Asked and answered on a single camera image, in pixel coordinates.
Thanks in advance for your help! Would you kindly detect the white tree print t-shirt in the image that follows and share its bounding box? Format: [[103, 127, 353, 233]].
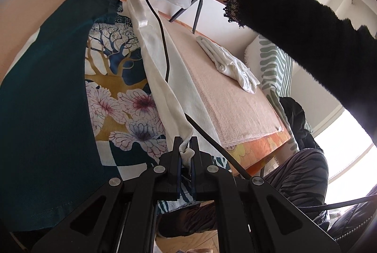
[[1, 0, 217, 232]]

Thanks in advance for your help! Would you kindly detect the right forearm black sleeve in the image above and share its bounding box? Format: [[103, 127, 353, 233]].
[[217, 0, 376, 140]]

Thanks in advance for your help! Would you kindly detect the black clothes pile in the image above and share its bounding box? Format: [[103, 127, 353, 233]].
[[279, 97, 323, 151]]

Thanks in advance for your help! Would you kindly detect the grey striped trouser leg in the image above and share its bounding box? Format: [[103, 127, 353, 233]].
[[157, 149, 328, 238]]

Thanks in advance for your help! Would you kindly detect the black mini tripod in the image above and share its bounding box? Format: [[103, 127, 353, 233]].
[[168, 0, 206, 34]]

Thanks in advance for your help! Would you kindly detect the pink towel blanket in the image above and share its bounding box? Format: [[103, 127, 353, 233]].
[[159, 12, 291, 148]]

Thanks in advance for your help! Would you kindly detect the orange floral bedsheet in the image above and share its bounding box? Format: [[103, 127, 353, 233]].
[[23, 0, 295, 175]]

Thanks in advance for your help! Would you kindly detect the white folded garment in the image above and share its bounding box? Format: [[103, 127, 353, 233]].
[[196, 36, 260, 94]]

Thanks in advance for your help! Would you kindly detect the green leaf pattern pillow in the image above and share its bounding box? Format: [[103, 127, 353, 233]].
[[244, 35, 299, 156]]

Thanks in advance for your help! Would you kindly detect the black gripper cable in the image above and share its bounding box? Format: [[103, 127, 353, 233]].
[[138, 0, 377, 211]]

